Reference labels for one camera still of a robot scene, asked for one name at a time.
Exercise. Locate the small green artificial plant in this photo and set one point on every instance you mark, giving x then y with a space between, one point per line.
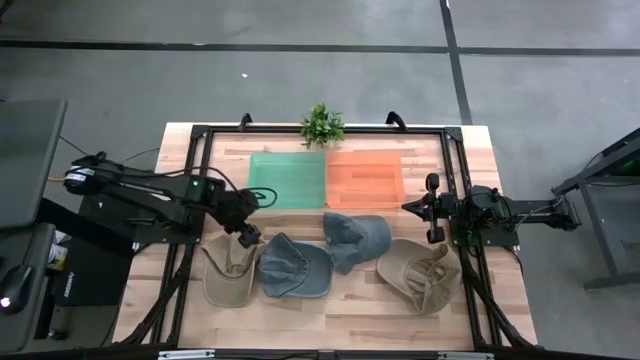
322 127

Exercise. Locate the black aluminium rig frame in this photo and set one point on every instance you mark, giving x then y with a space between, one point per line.
198 131

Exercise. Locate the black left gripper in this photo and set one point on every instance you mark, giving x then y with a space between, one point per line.
235 210

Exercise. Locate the orange translucent plastic tray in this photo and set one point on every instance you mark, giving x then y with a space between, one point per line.
365 180

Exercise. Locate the tan baseball cap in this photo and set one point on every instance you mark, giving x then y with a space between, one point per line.
227 272
415 272

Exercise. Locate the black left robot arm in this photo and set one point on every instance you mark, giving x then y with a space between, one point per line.
160 192

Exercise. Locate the white and yellow container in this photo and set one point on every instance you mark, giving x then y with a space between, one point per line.
57 255

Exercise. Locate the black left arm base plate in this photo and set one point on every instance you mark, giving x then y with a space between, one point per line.
107 222

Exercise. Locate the grey flat panel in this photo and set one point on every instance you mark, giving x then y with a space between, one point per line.
27 160

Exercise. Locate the grey desk top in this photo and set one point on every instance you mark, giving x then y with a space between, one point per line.
15 240

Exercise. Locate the black curved bracket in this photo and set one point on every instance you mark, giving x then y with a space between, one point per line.
396 120
245 121

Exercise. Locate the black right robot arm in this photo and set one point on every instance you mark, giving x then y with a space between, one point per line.
530 209

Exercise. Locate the green translucent plastic tray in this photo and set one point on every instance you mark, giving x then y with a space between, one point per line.
290 175

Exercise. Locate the black computer mouse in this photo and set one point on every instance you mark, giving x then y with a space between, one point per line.
15 290

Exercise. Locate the silver metal bracket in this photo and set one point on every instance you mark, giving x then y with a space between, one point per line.
187 355
465 356

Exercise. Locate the blue-grey baseball cap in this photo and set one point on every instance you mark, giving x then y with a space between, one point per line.
357 240
295 270

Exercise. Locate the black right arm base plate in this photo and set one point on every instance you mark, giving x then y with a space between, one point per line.
500 240

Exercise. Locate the black box with white print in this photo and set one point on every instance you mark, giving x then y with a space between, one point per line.
95 275

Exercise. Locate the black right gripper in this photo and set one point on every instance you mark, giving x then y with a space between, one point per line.
442 207

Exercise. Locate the black metal cart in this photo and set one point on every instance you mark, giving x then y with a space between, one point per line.
595 169

